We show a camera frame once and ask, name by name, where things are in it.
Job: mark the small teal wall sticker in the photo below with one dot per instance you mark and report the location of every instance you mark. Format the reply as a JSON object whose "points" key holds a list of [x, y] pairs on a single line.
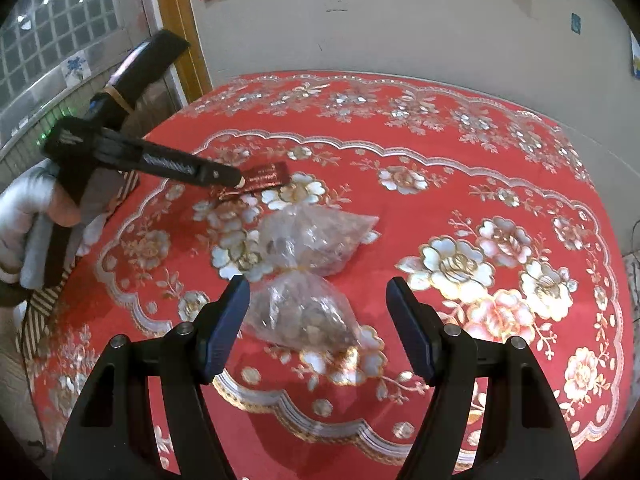
{"points": [[576, 23]]}

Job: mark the paper wall notice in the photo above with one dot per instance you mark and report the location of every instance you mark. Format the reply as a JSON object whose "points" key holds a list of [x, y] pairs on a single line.
{"points": [[636, 60]]}

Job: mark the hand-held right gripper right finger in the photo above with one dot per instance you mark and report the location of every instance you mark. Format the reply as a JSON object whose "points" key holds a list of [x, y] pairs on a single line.
{"points": [[412, 330]]}

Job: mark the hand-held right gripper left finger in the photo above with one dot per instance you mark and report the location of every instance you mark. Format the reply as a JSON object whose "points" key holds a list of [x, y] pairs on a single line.
{"points": [[225, 330]]}

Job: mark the small red snack packet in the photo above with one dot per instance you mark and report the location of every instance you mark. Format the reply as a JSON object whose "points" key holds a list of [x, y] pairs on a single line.
{"points": [[265, 176]]}

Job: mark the person's left hand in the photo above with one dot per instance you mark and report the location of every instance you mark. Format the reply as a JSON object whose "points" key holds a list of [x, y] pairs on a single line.
{"points": [[20, 220]]}

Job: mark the red floral tablecloth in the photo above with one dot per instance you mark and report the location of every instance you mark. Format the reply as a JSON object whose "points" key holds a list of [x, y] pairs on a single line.
{"points": [[500, 185]]}

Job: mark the glass block window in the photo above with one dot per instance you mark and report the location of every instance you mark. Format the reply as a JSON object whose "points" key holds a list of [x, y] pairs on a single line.
{"points": [[50, 25]]}

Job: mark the wooden door frame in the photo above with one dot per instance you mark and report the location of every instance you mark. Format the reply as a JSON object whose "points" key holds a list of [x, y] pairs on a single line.
{"points": [[180, 25]]}

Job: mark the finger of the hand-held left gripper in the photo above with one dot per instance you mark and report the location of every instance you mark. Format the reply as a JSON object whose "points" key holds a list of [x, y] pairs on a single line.
{"points": [[200, 170]]}

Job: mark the blue flower tile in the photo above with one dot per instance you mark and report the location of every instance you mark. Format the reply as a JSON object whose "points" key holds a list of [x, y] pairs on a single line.
{"points": [[76, 68]]}

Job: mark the clear bag of nuts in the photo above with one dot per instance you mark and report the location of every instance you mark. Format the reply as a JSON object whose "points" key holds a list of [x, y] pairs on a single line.
{"points": [[300, 310], [310, 235]]}

